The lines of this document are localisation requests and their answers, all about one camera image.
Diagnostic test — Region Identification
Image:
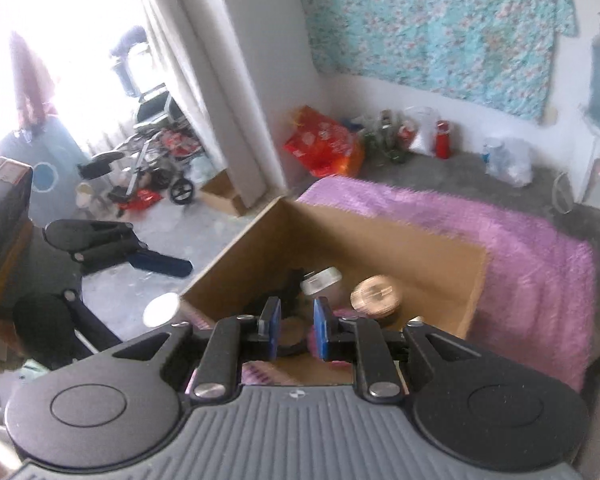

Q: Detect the rose gold cosmetic jar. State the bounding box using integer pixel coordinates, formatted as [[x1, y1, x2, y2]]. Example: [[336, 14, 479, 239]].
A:
[[350, 274, 403, 318]]

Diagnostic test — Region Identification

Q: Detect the black electrical tape roll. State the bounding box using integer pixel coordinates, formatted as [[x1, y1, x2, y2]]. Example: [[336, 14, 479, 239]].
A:
[[275, 310, 311, 359]]

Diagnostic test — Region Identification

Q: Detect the red bottle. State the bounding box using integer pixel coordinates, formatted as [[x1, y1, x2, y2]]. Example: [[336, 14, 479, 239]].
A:
[[434, 120, 454, 160]]

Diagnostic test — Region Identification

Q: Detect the red plastic bag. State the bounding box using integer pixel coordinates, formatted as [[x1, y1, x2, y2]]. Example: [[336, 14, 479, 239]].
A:
[[117, 190, 163, 211]]

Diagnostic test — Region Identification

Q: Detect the small cardboard box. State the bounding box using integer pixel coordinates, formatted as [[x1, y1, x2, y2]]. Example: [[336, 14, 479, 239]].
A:
[[200, 170, 253, 218]]

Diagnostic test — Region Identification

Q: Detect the white curtain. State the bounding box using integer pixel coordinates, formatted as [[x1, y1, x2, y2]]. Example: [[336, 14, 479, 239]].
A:
[[140, 0, 231, 171]]

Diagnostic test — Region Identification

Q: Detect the white bottle with green label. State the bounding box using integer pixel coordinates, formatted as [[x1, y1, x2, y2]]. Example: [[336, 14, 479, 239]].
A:
[[300, 267, 344, 306]]

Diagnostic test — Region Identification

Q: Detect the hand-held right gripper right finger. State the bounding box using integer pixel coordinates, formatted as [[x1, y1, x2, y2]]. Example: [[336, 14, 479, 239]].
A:
[[314, 296, 486, 406]]

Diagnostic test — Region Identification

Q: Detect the white cup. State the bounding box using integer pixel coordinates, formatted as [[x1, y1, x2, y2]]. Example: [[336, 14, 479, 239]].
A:
[[75, 182, 97, 209]]

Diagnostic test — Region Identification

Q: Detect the clear plastic bag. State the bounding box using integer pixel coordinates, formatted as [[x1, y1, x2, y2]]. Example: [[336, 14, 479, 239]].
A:
[[187, 157, 213, 186]]

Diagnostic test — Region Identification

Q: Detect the glass bottles cluster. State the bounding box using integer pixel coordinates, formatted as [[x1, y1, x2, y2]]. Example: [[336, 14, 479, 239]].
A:
[[364, 109, 416, 164]]

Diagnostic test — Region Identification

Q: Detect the brown cardboard box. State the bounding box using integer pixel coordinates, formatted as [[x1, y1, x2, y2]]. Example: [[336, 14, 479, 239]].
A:
[[180, 196, 488, 376]]

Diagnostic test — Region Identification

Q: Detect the red shopping bag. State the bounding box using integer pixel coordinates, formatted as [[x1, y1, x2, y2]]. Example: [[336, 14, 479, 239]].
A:
[[284, 106, 366, 178]]

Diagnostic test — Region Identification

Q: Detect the blue cloth with circle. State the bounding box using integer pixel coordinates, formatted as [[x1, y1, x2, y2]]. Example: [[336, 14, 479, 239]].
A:
[[0, 115, 88, 211]]

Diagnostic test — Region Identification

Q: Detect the purple checkered tablecloth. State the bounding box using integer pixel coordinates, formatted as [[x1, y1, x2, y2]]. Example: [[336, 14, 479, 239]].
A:
[[190, 176, 596, 393]]

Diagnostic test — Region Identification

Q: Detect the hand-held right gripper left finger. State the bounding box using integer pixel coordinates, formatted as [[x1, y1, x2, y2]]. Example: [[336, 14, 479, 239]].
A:
[[112, 296, 283, 403]]

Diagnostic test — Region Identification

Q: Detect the white plastic bag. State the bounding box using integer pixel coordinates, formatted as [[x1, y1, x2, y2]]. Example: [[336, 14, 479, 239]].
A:
[[414, 106, 438, 154], [484, 136, 534, 187]]

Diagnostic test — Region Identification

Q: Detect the teal floral wall cloth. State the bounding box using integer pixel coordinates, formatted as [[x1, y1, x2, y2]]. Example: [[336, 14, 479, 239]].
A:
[[297, 0, 578, 121]]

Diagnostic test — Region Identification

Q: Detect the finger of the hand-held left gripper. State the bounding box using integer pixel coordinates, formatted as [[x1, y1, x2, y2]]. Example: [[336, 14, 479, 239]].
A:
[[61, 287, 125, 357], [72, 222, 192, 279]]

